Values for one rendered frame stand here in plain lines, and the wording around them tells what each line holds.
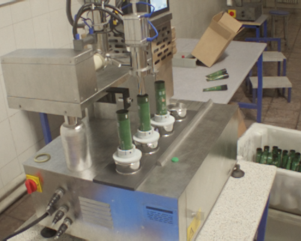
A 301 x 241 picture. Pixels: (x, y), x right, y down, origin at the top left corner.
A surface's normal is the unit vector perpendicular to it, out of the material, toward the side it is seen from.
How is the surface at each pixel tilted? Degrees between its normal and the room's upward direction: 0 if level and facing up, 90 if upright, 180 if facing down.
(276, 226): 96
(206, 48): 90
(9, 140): 90
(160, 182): 0
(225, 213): 0
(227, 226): 0
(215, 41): 90
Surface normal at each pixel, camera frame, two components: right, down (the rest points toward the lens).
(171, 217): -0.44, 0.40
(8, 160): 0.89, 0.11
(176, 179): -0.08, -0.91
